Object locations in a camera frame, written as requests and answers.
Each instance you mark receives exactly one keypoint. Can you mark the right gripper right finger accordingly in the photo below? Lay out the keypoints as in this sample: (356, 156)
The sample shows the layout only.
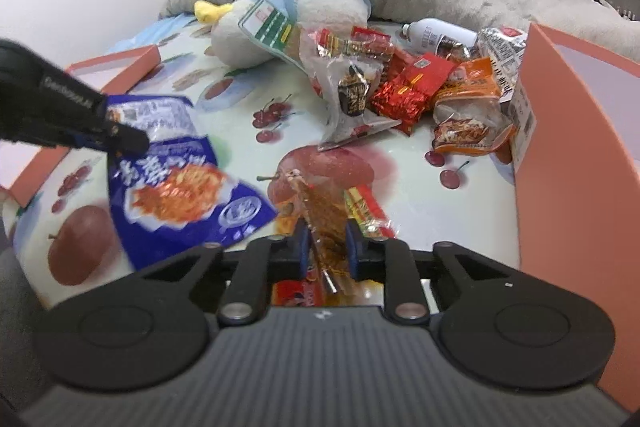
(389, 262)

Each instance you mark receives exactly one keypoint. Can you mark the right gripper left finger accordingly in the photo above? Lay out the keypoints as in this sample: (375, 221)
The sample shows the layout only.
(252, 272)

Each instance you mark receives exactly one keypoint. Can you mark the red cracker snack packet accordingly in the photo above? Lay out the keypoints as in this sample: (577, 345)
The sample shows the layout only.
(304, 293)

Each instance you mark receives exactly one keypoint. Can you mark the clear brown stick snack packet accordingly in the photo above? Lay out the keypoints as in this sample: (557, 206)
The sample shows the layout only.
(326, 208)

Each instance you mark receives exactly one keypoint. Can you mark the blue snack bag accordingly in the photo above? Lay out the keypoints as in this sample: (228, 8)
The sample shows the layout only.
(174, 196)

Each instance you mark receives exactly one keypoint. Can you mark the orange snack packet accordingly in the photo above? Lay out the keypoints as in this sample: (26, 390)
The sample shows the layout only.
(466, 112)

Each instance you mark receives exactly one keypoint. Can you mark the red foil snack packet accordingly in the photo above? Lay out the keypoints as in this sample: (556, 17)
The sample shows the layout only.
(407, 96)

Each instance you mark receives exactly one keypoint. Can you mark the clear bag black label snack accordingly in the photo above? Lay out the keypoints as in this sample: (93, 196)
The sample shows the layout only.
(346, 84)

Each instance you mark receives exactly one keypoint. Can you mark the green-white snack bag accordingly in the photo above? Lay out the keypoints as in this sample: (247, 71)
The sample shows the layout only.
(269, 25)

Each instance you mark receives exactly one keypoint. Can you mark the silver printed snack bag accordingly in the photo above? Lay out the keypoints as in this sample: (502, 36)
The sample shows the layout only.
(505, 46)

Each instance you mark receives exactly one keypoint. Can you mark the long red snack packet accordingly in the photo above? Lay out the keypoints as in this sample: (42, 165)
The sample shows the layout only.
(362, 42)

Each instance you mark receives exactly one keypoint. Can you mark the pink box lid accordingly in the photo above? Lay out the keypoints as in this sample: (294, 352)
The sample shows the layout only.
(25, 167)

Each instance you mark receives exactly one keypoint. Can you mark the fruit print bed sheet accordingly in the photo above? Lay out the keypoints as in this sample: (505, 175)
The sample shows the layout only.
(262, 122)

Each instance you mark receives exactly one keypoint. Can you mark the pink open gift box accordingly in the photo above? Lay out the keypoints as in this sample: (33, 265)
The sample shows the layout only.
(576, 166)

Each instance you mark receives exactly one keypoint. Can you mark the white spray bottle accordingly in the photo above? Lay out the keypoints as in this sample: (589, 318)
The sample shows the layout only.
(434, 36)

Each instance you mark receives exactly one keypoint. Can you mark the white blue plush duck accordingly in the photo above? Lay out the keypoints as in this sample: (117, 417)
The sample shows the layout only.
(235, 50)

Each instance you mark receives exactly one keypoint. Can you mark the grey duvet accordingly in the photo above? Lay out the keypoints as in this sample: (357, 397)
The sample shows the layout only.
(585, 19)

